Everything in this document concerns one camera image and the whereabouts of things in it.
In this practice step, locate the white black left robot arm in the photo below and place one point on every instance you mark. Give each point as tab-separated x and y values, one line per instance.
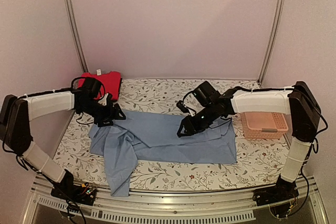
29	124

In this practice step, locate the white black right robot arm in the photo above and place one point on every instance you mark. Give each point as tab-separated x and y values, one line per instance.
296	103

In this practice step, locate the floral patterned tablecloth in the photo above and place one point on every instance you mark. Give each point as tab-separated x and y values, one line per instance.
259	161

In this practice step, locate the red t-shirt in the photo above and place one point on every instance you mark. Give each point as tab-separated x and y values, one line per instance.
111	83

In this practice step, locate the light blue shirt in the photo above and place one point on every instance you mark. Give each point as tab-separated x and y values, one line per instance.
153	137

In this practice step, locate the aluminium frame post right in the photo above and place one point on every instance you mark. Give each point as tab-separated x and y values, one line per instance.
271	41

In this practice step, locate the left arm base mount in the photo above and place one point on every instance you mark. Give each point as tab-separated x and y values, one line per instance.
82	194

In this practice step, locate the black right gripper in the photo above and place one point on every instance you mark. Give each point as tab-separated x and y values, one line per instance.
191	126

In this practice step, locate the aluminium frame post left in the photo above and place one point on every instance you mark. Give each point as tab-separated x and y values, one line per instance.
75	35

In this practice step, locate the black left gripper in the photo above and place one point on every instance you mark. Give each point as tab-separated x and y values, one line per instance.
114	114

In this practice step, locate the pink perforated plastic basket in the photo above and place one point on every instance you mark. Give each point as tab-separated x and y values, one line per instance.
263	125

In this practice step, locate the aluminium front rail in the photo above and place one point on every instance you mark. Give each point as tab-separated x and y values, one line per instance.
224	206

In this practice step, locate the aluminium frame post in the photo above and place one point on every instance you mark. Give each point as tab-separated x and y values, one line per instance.
75	35
271	41

